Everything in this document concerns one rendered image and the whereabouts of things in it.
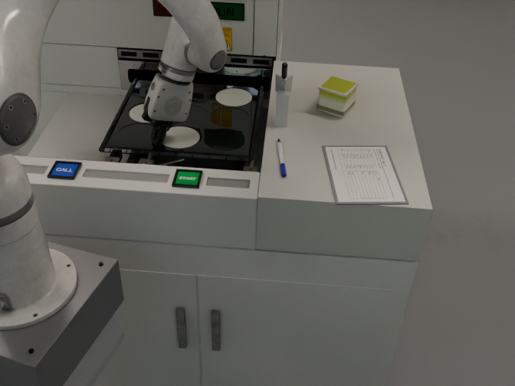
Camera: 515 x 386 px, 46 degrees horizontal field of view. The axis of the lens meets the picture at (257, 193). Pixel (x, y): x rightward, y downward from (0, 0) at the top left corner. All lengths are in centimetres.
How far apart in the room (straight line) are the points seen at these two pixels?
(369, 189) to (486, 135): 227
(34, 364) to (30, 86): 42
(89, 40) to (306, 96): 65
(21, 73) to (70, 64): 101
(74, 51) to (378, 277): 107
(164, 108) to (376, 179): 51
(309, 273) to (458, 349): 105
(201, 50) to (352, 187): 42
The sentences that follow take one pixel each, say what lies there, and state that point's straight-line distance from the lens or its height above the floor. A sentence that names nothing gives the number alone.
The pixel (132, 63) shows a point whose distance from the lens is 182.
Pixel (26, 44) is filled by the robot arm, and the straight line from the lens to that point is 93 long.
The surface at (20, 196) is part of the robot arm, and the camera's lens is 99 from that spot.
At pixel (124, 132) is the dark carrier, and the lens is 157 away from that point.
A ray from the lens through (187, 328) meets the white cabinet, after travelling 154.
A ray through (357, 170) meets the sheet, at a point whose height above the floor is 97.
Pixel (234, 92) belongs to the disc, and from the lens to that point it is 173.
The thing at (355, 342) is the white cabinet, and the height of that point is 54.
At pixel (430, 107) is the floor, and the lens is 365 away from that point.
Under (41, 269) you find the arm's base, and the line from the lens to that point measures 108.
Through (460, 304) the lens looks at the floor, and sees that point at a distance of 247.
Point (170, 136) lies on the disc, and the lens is 153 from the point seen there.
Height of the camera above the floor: 173
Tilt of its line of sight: 38 degrees down
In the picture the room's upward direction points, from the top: 2 degrees clockwise
